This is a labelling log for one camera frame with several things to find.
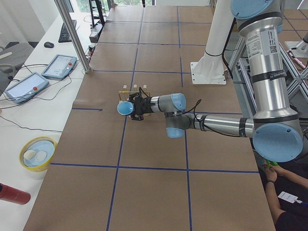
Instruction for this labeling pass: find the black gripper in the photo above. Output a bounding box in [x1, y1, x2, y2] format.
[128, 92, 152, 121]

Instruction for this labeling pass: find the light blue plastic cup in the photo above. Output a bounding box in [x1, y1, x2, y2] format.
[117, 101, 134, 116]

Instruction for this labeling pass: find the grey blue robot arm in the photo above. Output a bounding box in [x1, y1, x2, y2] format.
[117, 0, 308, 163]

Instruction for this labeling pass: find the far blue teach pendant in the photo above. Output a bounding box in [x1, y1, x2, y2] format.
[41, 54, 77, 80]

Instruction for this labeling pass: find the blue teach pendant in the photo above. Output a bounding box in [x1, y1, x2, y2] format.
[4, 72, 49, 104]
[41, 54, 77, 80]

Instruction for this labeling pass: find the black keyboard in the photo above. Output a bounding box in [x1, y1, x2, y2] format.
[58, 23, 72, 43]

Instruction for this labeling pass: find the black computer mouse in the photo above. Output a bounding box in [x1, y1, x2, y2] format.
[44, 41, 54, 48]

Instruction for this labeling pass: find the yellow bowl with blue plate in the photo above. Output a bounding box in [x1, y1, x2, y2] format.
[19, 136, 57, 172]

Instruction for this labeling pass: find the near blue teach pendant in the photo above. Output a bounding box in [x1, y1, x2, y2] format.
[4, 72, 49, 104]

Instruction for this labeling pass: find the grey office chair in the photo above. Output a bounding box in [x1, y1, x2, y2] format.
[0, 43, 34, 84]

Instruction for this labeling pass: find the red bottle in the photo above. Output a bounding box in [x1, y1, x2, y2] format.
[0, 183, 31, 205]

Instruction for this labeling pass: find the seated person in black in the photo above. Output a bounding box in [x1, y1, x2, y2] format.
[263, 162, 308, 231]

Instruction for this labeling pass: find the gold wire cup holder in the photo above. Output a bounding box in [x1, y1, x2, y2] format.
[118, 85, 151, 116]

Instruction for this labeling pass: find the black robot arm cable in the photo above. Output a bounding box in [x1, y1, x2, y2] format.
[173, 99, 241, 138]

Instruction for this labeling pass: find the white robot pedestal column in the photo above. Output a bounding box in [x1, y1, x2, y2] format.
[191, 0, 234, 85]

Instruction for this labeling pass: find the aluminium frame post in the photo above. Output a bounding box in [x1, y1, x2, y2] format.
[54, 0, 90, 73]

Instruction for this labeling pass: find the green handled tool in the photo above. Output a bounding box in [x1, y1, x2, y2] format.
[266, 159, 278, 168]

